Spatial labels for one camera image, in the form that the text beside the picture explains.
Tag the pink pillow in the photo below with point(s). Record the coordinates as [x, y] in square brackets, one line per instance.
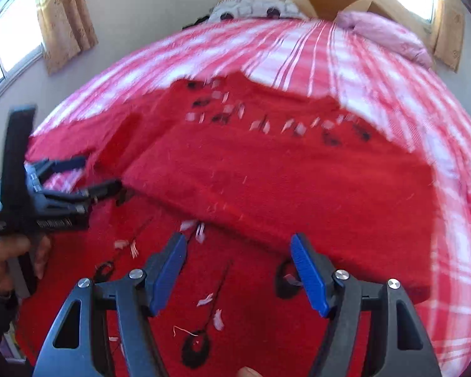
[384, 33]

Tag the red knitted sweater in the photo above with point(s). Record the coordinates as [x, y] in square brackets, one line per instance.
[278, 180]

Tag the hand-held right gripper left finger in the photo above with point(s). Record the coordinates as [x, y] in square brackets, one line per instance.
[168, 267]

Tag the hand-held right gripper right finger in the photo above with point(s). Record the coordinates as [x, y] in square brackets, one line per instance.
[308, 271]

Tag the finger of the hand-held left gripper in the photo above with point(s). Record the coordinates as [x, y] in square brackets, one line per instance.
[62, 164]
[98, 189]

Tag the beige patterned curtain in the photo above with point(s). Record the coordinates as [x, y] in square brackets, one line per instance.
[449, 31]
[64, 19]

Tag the white patterned pillow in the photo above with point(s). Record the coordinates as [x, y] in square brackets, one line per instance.
[251, 8]

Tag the person's right hand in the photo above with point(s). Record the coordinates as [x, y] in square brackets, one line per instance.
[250, 372]

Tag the red plaid bedsheet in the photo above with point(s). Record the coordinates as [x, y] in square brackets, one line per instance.
[416, 106]

